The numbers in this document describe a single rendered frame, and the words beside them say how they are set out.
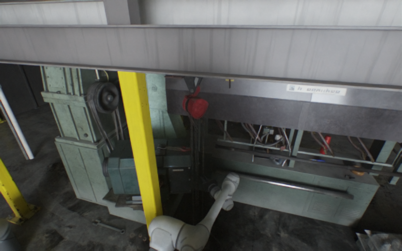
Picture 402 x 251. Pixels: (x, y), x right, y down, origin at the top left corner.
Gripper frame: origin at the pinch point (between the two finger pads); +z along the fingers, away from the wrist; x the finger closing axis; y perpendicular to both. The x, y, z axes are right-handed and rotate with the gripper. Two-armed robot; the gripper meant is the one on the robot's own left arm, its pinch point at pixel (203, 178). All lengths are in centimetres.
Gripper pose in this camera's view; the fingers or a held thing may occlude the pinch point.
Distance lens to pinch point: 183.9
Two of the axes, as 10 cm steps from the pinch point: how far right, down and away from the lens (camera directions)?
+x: -8.5, 2.4, -4.8
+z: -5.3, -3.9, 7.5
